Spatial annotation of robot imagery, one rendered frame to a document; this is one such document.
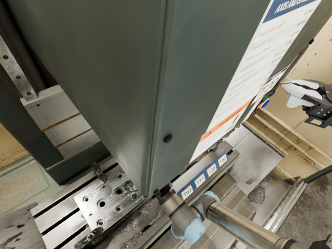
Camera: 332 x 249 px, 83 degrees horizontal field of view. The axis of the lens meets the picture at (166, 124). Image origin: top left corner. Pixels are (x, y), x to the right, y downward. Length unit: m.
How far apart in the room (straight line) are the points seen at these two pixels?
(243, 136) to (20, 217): 1.63
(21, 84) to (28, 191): 0.98
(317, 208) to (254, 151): 1.37
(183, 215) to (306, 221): 2.11
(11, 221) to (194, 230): 1.16
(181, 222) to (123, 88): 0.56
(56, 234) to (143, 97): 1.08
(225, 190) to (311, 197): 1.54
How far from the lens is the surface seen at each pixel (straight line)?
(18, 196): 1.71
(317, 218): 2.78
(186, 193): 1.16
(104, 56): 0.20
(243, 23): 0.19
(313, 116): 0.62
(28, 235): 1.51
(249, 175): 1.59
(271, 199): 1.70
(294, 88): 0.56
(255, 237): 0.69
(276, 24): 0.26
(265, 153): 1.65
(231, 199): 1.48
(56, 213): 1.22
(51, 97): 0.94
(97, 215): 1.07
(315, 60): 1.30
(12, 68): 0.84
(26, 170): 1.78
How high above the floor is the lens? 2.02
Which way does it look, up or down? 52 degrees down
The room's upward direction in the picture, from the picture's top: 11 degrees clockwise
